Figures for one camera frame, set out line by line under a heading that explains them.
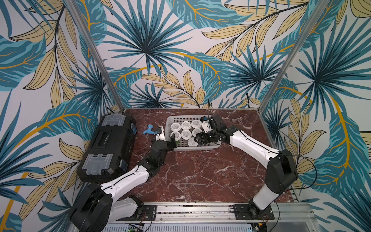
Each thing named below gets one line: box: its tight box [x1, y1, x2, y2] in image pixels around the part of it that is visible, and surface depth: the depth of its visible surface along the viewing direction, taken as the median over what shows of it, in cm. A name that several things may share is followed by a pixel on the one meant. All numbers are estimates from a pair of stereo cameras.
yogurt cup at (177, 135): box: [170, 130, 182, 142], surface depth 97 cm
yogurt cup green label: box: [180, 120, 192, 130], surface depth 102 cm
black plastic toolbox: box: [76, 113, 138, 184], surface depth 80 cm
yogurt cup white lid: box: [170, 122, 182, 132], surface depth 100 cm
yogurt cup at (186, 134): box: [181, 129, 192, 141], surface depth 97 cm
